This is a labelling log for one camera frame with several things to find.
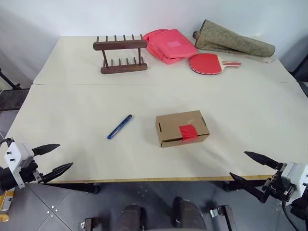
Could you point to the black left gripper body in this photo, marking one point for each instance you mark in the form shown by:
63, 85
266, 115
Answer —
30, 172

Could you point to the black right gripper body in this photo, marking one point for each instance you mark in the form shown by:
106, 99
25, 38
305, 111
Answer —
278, 186

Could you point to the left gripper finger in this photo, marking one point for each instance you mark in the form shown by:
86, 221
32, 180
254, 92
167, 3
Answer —
59, 170
45, 148

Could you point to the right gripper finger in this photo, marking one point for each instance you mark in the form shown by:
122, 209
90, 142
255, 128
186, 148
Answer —
263, 160
249, 186

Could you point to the brown cardboard box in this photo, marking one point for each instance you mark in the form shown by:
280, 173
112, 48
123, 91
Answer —
170, 125

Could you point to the black table base bar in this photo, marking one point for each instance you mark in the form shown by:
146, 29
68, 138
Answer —
77, 187
240, 184

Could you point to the black floor mat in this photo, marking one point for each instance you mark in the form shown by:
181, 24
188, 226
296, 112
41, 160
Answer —
10, 98

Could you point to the dark rounded shape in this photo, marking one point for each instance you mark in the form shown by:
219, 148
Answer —
131, 217
190, 215

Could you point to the black tripod stand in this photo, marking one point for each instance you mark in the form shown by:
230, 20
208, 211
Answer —
9, 81

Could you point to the red tape strip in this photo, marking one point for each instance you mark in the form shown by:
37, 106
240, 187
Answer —
188, 132

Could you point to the dark grey furniture piece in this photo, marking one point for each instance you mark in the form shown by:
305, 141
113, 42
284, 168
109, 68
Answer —
302, 79

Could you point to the red table tennis paddle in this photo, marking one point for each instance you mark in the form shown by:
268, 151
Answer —
204, 63

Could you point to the olive patterned rolled scroll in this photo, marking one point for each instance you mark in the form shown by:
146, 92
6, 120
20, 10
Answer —
231, 41

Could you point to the dark wooden peg rack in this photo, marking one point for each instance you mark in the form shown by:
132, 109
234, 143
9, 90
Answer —
120, 45

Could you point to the pink fabric bag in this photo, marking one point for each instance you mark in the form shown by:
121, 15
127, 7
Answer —
168, 48

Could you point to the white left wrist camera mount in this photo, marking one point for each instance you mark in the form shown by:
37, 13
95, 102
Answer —
16, 154

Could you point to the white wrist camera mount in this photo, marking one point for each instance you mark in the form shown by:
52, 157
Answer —
16, 154
297, 174

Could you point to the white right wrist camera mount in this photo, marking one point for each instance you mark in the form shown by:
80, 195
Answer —
297, 174

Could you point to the metal bracket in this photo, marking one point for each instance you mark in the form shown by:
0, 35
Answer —
222, 214
89, 224

